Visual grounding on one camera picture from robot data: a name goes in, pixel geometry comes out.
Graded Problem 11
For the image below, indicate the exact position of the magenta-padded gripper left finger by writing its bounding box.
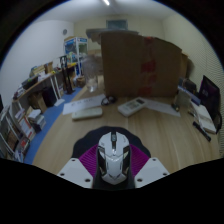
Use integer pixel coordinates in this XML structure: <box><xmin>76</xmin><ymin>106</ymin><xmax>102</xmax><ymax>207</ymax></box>
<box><xmin>57</xmin><ymin>143</ymin><xmax>101</xmax><ymax>189</ymax></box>

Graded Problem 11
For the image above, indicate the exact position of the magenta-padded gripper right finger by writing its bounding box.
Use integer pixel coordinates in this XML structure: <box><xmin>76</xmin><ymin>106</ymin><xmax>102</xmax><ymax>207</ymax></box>
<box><xmin>128</xmin><ymin>143</ymin><xmax>170</xmax><ymax>189</ymax></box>

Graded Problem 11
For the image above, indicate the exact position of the white and silver computer mouse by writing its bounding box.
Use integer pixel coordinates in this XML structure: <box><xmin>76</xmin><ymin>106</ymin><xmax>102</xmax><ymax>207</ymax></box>
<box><xmin>95</xmin><ymin>130</ymin><xmax>132</xmax><ymax>186</ymax></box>

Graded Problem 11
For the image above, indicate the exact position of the flat white slim device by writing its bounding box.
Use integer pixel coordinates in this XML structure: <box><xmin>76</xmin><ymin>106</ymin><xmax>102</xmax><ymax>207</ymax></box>
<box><xmin>71</xmin><ymin>106</ymin><xmax>104</xmax><ymax>121</ymax></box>

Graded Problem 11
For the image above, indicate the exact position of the white remote control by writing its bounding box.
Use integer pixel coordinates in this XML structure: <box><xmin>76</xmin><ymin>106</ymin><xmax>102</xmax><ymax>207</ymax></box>
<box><xmin>117</xmin><ymin>96</ymin><xmax>148</xmax><ymax>118</ymax></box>

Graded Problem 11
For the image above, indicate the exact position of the small black gadget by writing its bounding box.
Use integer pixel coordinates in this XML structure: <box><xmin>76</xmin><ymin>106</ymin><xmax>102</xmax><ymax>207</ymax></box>
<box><xmin>171</xmin><ymin>102</ymin><xmax>181</xmax><ymax>113</ymax></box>

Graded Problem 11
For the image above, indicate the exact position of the low bookshelf with books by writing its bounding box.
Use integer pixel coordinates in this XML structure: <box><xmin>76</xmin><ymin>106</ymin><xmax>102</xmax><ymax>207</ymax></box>
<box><xmin>0</xmin><ymin>101</ymin><xmax>48</xmax><ymax>164</ymax></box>

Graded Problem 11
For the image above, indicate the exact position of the clear plastic container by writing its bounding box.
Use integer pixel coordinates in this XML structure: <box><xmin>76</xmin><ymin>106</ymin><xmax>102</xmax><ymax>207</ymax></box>
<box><xmin>82</xmin><ymin>54</ymin><xmax>102</xmax><ymax>93</ymax></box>

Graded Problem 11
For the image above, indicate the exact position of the black floor stand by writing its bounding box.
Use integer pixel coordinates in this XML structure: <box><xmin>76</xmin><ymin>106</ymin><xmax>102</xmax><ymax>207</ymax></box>
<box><xmin>59</xmin><ymin>54</ymin><xmax>77</xmax><ymax>95</ymax></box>

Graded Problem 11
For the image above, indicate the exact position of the wooden side desk with clutter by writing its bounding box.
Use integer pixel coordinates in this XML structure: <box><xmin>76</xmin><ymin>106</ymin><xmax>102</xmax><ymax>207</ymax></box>
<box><xmin>12</xmin><ymin>60</ymin><xmax>83</xmax><ymax>114</ymax></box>

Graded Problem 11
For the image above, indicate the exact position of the large brown cardboard box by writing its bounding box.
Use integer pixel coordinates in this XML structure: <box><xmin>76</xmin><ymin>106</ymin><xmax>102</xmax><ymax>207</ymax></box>
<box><xmin>86</xmin><ymin>28</ymin><xmax>189</xmax><ymax>99</ymax></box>

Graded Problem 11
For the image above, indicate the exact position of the dark framed panel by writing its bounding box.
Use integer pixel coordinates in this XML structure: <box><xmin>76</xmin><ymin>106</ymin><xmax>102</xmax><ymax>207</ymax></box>
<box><xmin>199</xmin><ymin>75</ymin><xmax>222</xmax><ymax>122</ymax></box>

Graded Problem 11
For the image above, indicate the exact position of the blue and white cabinet machine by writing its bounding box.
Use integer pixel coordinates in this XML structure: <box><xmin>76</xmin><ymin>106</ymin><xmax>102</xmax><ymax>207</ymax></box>
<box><xmin>63</xmin><ymin>36</ymin><xmax>89</xmax><ymax>78</ymax></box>

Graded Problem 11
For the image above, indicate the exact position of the small black cable coil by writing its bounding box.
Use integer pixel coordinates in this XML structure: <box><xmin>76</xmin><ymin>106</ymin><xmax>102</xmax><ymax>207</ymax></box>
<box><xmin>100</xmin><ymin>95</ymin><xmax>117</xmax><ymax>107</ymax></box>

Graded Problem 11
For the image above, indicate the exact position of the wall ventilation window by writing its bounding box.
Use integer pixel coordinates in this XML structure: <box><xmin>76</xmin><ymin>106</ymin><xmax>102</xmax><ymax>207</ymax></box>
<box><xmin>106</xmin><ymin>19</ymin><xmax>128</xmax><ymax>31</ymax></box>

